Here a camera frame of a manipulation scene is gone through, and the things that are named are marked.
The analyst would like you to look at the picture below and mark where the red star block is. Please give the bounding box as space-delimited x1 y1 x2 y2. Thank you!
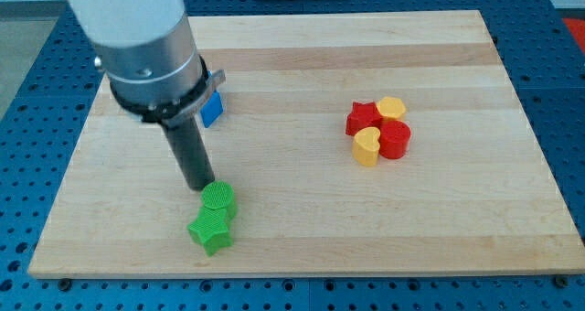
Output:
346 102 383 136

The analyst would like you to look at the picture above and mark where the red circle block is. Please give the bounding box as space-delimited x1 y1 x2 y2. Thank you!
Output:
379 120 411 159

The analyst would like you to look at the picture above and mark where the yellow hexagon block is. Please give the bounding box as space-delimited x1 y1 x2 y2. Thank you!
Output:
376 96 407 122

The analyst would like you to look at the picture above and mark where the light wooden board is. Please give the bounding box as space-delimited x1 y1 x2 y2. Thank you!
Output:
28 10 584 279

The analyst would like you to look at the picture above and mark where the blue cube block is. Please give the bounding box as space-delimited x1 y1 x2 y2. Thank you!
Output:
199 91 224 128

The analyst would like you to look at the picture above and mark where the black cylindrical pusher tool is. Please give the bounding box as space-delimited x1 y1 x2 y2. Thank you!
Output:
162 117 215 191

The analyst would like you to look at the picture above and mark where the green star block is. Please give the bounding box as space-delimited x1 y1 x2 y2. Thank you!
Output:
187 207 233 256

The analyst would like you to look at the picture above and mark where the yellow heart block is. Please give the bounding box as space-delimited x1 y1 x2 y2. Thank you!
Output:
352 127 380 166

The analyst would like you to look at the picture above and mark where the green circle block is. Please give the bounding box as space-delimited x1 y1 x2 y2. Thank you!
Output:
201 181 238 220

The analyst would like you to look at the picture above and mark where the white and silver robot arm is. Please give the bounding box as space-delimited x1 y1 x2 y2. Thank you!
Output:
68 0 226 127

